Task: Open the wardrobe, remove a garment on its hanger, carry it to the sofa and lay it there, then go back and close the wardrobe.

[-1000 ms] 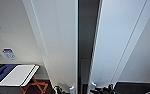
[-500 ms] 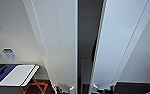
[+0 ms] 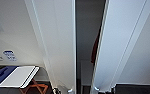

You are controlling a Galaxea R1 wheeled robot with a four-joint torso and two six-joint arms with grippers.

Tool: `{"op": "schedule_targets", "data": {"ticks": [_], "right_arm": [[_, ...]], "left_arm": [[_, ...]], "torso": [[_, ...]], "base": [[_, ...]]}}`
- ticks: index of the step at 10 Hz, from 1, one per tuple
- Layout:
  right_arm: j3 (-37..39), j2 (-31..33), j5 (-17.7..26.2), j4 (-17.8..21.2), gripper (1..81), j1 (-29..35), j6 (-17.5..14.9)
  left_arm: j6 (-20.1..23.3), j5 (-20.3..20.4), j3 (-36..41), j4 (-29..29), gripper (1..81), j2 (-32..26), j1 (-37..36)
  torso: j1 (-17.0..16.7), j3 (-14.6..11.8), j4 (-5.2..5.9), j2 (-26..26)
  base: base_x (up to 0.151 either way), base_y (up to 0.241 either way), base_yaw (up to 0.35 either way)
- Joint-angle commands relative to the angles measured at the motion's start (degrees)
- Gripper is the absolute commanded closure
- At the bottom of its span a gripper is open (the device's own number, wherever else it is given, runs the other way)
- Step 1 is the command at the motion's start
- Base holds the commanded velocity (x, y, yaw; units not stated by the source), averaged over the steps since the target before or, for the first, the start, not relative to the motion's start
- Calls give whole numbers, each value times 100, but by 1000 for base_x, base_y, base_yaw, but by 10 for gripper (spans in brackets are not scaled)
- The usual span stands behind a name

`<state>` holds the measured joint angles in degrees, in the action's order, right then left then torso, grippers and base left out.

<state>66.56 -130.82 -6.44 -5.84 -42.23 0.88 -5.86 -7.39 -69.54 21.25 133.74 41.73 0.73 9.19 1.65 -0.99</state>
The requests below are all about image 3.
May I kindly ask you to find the white door handle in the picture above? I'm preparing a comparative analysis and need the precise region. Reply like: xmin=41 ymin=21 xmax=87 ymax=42
xmin=92 ymin=85 xmax=101 ymax=93
xmin=66 ymin=87 xmax=75 ymax=94

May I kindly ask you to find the white wardrobe door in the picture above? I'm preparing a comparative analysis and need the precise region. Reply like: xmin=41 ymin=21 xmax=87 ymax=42
xmin=89 ymin=0 xmax=149 ymax=94
xmin=24 ymin=0 xmax=78 ymax=94

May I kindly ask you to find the orange folding stand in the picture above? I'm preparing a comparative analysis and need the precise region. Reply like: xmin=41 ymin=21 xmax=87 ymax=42
xmin=19 ymin=78 xmax=49 ymax=94

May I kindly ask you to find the white flat board dark edge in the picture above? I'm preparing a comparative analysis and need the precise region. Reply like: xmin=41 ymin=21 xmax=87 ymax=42
xmin=0 ymin=65 xmax=41 ymax=89

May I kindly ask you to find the white wardrobe carcass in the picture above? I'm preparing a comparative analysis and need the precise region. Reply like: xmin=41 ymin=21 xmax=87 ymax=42
xmin=23 ymin=0 xmax=150 ymax=94

